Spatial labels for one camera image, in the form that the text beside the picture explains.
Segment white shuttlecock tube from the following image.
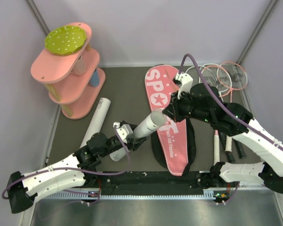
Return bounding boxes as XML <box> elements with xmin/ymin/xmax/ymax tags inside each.
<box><xmin>109</xmin><ymin>114</ymin><xmax>160</xmax><ymax>161</ymax></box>
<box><xmin>80</xmin><ymin>98</ymin><xmax>111</xmax><ymax>148</ymax></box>

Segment beige cup on shelf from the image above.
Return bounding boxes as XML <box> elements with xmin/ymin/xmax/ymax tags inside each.
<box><xmin>73</xmin><ymin>55</ymin><xmax>86</xmax><ymax>76</ymax></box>

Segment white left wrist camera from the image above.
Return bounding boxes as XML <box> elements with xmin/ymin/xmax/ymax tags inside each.
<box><xmin>113</xmin><ymin>122</ymin><xmax>133</xmax><ymax>144</ymax></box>

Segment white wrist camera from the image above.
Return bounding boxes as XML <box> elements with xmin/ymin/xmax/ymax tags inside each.
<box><xmin>173</xmin><ymin>73</ymin><xmax>193</xmax><ymax>99</ymax></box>
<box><xmin>113</xmin><ymin>122</ymin><xmax>133</xmax><ymax>144</ymax></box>

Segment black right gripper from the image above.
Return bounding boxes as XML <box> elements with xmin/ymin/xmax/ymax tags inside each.
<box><xmin>162</xmin><ymin>89</ymin><xmax>212</xmax><ymax>124</ymax></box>

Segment grey slotted cable duct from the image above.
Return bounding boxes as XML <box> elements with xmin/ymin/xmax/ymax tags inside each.
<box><xmin>44</xmin><ymin>189</ymin><xmax>229</xmax><ymax>201</ymax></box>

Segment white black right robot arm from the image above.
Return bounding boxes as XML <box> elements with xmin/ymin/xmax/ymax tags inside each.
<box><xmin>162</xmin><ymin>83</ymin><xmax>283</xmax><ymax>194</ymax></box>

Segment green polka dot plate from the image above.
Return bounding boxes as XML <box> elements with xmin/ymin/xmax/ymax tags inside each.
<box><xmin>44</xmin><ymin>25</ymin><xmax>87</xmax><ymax>56</ymax></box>

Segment clear round tube lid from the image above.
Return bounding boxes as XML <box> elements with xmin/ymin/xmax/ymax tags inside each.
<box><xmin>150</xmin><ymin>109</ymin><xmax>167</xmax><ymax>127</ymax></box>

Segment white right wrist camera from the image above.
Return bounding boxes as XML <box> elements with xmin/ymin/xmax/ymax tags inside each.
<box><xmin>173</xmin><ymin>73</ymin><xmax>193</xmax><ymax>99</ymax></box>

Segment pink white badminton racket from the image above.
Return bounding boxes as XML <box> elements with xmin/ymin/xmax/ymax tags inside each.
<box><xmin>201</xmin><ymin>64</ymin><xmax>232</xmax><ymax>164</ymax></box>

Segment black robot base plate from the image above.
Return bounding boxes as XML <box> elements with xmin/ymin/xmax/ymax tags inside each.
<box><xmin>99</xmin><ymin>171</ymin><xmax>228</xmax><ymax>195</ymax></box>

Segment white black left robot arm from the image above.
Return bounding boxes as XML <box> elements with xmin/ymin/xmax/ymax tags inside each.
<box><xmin>2</xmin><ymin>121</ymin><xmax>148</xmax><ymax>214</ymax></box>

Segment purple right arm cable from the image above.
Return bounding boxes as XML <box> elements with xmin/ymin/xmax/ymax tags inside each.
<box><xmin>179</xmin><ymin>54</ymin><xmax>283</xmax><ymax>197</ymax></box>

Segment white shuttlecock tube on table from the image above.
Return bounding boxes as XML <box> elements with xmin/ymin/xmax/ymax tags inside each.
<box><xmin>80</xmin><ymin>98</ymin><xmax>111</xmax><ymax>148</ymax></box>

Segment blue cup on shelf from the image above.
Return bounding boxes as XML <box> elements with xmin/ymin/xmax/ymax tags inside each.
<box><xmin>88</xmin><ymin>69</ymin><xmax>100</xmax><ymax>87</ymax></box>

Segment pink three-tier wooden shelf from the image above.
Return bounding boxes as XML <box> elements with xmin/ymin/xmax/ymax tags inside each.
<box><xmin>31</xmin><ymin>22</ymin><xmax>106</xmax><ymax>120</ymax></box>

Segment pink sport racket bag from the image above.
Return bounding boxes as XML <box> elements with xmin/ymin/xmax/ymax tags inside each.
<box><xmin>145</xmin><ymin>65</ymin><xmax>188</xmax><ymax>177</ymax></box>

